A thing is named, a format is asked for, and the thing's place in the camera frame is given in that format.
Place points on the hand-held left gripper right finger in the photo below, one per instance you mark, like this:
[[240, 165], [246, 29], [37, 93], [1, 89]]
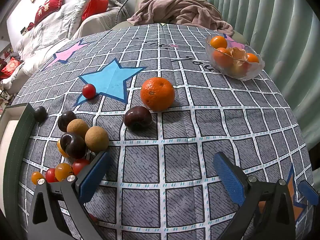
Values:
[[228, 177]]

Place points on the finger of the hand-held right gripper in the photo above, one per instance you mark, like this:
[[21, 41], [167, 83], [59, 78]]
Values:
[[308, 191]]

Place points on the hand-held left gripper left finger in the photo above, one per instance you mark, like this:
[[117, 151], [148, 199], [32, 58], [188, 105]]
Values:
[[93, 177]]

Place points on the red cherry tomato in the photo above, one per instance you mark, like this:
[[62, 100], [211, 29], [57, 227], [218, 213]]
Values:
[[50, 175], [79, 166], [89, 91]]

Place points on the yellow cherry tomato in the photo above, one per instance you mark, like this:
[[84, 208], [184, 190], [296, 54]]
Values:
[[37, 177], [63, 172], [60, 151]]

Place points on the dark green cardboard box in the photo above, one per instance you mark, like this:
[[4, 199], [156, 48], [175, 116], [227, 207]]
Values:
[[22, 135]]

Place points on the dark purple plum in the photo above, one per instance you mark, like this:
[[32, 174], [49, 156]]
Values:
[[73, 145], [65, 120], [137, 118]]

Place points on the brown longan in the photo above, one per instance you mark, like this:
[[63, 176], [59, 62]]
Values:
[[77, 128], [97, 138]]

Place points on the grey checkered star tablecloth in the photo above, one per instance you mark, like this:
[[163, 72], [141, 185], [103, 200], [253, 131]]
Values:
[[175, 180]]

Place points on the small dark plum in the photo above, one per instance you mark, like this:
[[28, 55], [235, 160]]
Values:
[[40, 113]]

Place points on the clear glass bowl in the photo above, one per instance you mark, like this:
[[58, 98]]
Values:
[[250, 74]]

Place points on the large orange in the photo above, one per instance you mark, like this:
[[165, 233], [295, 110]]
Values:
[[157, 93]]

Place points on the yellowish red fruit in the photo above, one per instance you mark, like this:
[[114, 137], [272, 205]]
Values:
[[241, 68]]

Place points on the small mandarin orange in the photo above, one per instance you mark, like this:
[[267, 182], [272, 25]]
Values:
[[218, 42], [222, 58], [253, 58]]

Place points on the orange peel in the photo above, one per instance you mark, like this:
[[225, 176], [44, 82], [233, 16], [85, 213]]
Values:
[[237, 53]]

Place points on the red embroidered pillow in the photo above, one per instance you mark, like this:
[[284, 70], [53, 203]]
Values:
[[11, 67]]

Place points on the white quilt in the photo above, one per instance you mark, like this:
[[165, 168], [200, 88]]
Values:
[[47, 32]]

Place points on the beige sofa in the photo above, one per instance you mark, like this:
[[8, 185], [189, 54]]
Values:
[[100, 23]]

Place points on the pale green curtain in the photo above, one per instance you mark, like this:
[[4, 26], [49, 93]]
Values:
[[275, 30]]

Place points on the plain red pillow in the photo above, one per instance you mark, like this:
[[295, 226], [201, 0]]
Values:
[[95, 7]]

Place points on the pink blanket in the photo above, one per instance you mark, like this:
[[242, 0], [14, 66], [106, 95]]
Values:
[[180, 10]]

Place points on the red pillow with gold characters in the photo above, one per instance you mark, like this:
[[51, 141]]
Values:
[[50, 5]]

